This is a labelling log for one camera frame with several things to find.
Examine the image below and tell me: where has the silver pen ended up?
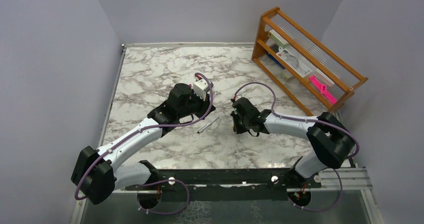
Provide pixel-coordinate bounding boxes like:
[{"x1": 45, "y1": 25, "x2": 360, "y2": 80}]
[{"x1": 197, "y1": 117, "x2": 219, "y2": 134}]

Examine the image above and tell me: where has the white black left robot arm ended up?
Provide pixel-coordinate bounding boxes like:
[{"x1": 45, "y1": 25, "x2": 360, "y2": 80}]
[{"x1": 71, "y1": 79, "x2": 215, "y2": 204}]

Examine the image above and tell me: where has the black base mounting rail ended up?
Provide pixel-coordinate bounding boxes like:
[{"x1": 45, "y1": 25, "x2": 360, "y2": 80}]
[{"x1": 124, "y1": 168, "x2": 321, "y2": 202}]

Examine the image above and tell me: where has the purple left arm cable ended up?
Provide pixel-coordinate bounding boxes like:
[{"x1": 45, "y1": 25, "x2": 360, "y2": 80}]
[{"x1": 74, "y1": 72, "x2": 215, "y2": 215}]

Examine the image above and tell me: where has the wooden shelf rack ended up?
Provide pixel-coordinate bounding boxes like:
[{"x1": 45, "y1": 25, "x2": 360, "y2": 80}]
[{"x1": 251, "y1": 7, "x2": 368, "y2": 116}]

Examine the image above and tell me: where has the white device on shelf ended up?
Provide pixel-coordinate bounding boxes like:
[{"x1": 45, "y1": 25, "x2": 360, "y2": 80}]
[{"x1": 277, "y1": 47, "x2": 312, "y2": 78}]

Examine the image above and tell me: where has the aluminium frame rail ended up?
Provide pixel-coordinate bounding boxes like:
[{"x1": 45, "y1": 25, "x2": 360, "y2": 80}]
[{"x1": 313, "y1": 168, "x2": 373, "y2": 190}]

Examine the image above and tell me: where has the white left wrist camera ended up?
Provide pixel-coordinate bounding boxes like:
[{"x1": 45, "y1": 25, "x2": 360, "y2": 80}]
[{"x1": 192, "y1": 79, "x2": 210, "y2": 101}]

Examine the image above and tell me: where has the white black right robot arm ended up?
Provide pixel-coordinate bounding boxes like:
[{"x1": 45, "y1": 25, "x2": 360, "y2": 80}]
[{"x1": 230, "y1": 97, "x2": 355, "y2": 187}]

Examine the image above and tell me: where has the white green box on shelf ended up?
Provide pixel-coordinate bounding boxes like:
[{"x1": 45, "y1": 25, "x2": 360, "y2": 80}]
[{"x1": 267, "y1": 29, "x2": 289, "y2": 48}]

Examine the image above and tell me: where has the pink tool on shelf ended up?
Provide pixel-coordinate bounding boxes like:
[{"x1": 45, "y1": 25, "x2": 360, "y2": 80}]
[{"x1": 308, "y1": 76, "x2": 337, "y2": 105}]

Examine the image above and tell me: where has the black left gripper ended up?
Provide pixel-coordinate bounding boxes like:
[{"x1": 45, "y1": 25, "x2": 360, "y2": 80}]
[{"x1": 178, "y1": 89, "x2": 216, "y2": 120}]

